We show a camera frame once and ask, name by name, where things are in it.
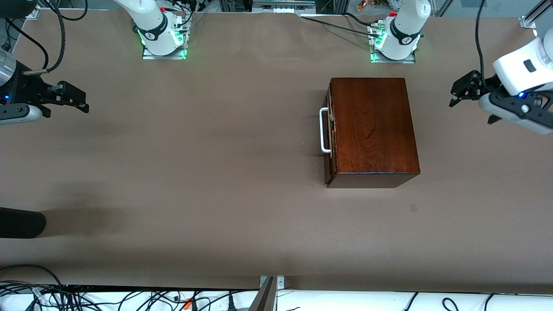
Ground dark grey diagonal beam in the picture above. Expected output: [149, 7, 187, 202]
[248, 276, 277, 311]

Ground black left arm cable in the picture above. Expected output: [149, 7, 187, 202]
[474, 0, 494, 88]

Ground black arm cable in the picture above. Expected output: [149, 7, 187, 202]
[3, 0, 89, 76]
[474, 0, 494, 88]

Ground aluminium frame profile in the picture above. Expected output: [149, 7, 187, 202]
[520, 0, 553, 30]

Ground tangled black cable bundle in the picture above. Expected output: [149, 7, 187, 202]
[0, 264, 249, 311]

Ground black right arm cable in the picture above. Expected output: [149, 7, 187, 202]
[3, 0, 89, 76]

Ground grey box with ports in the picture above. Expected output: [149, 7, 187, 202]
[252, 0, 317, 14]

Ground light wood drawer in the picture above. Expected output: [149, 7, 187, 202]
[319, 82, 338, 186]

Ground dark brown wooden cabinet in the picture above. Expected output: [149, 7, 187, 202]
[325, 78, 420, 189]

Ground black foam cylinder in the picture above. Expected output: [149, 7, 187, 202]
[0, 207, 46, 239]

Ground black cable on table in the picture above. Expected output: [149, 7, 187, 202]
[300, 13, 377, 38]

